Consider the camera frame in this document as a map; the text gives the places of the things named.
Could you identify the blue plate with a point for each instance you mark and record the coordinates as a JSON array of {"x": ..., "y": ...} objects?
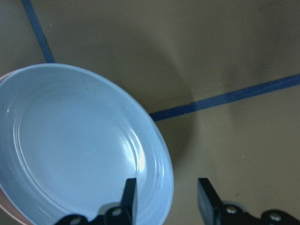
[{"x": 69, "y": 139}]

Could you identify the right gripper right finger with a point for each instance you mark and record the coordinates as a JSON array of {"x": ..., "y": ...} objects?
[{"x": 216, "y": 212}]

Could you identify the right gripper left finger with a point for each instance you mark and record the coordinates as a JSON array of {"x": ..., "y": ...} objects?
[{"x": 123, "y": 214}]

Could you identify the pink plate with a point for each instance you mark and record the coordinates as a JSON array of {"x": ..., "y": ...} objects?
[{"x": 7, "y": 206}]

